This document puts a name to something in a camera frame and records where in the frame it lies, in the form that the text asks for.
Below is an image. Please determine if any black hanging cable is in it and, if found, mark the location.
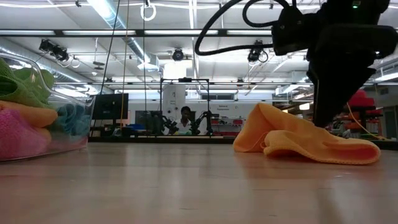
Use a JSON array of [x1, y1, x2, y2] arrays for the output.
[[99, 0, 121, 94]]

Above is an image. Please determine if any white cabinet machine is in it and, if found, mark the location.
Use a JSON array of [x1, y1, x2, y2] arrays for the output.
[[162, 84, 187, 121]]

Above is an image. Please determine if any red plastic bin stack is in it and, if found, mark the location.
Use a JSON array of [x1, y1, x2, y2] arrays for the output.
[[347, 90, 376, 108]]

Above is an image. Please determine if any yellow hanging cable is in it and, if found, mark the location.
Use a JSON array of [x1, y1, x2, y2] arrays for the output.
[[119, 0, 130, 125], [346, 102, 388, 141]]

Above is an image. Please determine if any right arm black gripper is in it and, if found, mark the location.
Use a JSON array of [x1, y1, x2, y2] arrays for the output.
[[306, 24, 398, 128]]

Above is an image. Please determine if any red and white workbench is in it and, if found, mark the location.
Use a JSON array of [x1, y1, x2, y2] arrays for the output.
[[210, 116, 245, 137]]

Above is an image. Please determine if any person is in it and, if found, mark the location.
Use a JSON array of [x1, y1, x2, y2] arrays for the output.
[[174, 105, 194, 135]]

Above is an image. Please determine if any black shelving unit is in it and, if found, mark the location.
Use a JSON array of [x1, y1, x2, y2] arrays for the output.
[[329, 105, 385, 138]]

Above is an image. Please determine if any blue microfiber towel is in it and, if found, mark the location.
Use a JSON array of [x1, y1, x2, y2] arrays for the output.
[[49, 103, 93, 138]]

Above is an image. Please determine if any orange microfiber towel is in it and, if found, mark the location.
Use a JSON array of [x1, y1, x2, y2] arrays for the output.
[[233, 102, 382, 166], [0, 100, 59, 144]]

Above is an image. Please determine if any green microfiber towel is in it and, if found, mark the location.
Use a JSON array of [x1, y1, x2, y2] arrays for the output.
[[14, 67, 57, 100], [0, 57, 53, 109]]

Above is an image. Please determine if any black monitor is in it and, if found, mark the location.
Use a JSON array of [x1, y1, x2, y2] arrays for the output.
[[92, 93, 129, 121]]

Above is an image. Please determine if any silver ventilation duct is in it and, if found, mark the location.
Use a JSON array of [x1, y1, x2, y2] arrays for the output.
[[0, 37, 94, 91], [86, 0, 159, 71]]

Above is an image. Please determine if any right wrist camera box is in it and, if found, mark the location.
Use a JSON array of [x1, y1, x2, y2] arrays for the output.
[[271, 6, 315, 57]]

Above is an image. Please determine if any black ceiling spotlight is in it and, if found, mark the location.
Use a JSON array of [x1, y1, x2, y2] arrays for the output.
[[247, 39, 269, 63], [172, 47, 185, 62], [38, 39, 70, 62]]

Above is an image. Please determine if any clear plastic bin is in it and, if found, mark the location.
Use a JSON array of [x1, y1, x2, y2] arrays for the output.
[[0, 52, 96, 162]]

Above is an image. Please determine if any pink microfiber towel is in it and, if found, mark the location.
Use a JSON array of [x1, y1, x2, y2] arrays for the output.
[[0, 108, 52, 161], [51, 136, 90, 154]]

